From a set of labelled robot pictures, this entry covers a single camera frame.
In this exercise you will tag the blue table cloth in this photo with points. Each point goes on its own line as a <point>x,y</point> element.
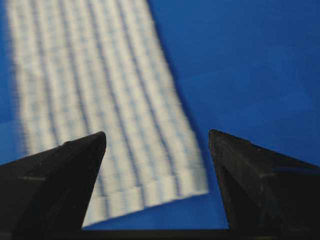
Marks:
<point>249,68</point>

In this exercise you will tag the white blue striped towel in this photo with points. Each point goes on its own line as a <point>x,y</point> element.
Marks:
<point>86,66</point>

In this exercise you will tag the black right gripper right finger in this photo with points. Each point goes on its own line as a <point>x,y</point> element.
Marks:
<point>264,191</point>

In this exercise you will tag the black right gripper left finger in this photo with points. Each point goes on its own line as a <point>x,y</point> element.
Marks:
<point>49,192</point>

